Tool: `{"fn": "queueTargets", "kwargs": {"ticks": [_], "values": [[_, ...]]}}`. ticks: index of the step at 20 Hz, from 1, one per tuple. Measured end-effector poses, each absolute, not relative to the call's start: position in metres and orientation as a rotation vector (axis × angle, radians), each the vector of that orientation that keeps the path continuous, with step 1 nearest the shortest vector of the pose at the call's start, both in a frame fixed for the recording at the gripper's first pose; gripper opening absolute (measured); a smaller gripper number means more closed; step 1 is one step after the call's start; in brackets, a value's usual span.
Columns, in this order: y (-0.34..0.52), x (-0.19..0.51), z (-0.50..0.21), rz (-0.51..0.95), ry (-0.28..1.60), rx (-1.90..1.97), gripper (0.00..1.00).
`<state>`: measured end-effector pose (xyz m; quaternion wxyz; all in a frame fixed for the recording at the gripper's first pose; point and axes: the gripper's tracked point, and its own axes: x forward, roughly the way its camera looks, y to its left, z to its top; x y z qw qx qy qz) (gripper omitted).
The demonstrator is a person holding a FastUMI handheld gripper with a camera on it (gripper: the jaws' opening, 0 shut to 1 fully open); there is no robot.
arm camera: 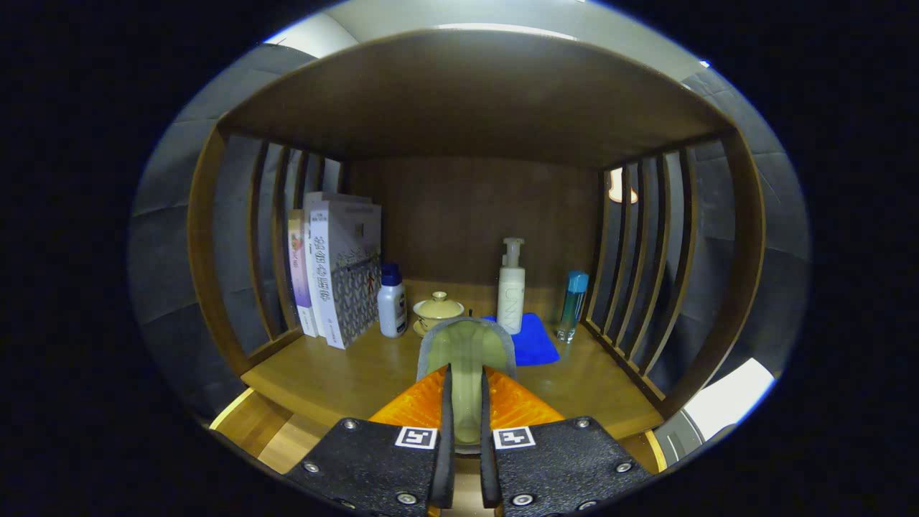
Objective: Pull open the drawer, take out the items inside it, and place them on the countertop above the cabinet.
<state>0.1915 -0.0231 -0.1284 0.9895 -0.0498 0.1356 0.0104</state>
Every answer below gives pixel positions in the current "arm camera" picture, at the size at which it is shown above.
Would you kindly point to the wooden countertop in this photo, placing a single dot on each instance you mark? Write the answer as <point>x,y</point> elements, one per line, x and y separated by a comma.
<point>344,373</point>

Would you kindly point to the white pump bottle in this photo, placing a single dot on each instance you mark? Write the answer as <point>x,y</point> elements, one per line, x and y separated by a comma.
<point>510,301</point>

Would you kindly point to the blue cloth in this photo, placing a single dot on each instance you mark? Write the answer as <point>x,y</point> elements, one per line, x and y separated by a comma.
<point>535,345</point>

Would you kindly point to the white bottle blue cap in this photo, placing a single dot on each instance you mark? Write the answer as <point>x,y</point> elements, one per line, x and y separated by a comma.
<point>392,309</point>

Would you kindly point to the teal bottle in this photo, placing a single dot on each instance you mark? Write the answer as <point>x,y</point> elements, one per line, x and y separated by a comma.
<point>572,301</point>

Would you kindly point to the white patterned book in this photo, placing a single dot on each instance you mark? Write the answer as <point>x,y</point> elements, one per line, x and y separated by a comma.
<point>352,273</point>

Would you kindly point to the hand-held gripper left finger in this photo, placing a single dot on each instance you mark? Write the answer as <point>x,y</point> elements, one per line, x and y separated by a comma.
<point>446,459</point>

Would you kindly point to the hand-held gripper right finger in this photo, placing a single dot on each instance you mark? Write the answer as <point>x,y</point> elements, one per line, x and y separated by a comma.
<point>487,467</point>

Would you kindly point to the purple book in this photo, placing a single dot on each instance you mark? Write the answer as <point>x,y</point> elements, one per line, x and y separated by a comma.
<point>299,273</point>

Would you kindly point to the wooden cabinet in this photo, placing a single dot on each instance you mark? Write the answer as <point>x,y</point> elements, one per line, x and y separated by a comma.
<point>467,215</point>

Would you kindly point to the yellow lidded teacup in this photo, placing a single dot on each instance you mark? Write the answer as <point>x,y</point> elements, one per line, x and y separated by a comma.
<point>438,309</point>

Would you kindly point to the green scrub brush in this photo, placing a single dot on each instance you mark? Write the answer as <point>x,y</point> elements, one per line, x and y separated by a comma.
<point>467,352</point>

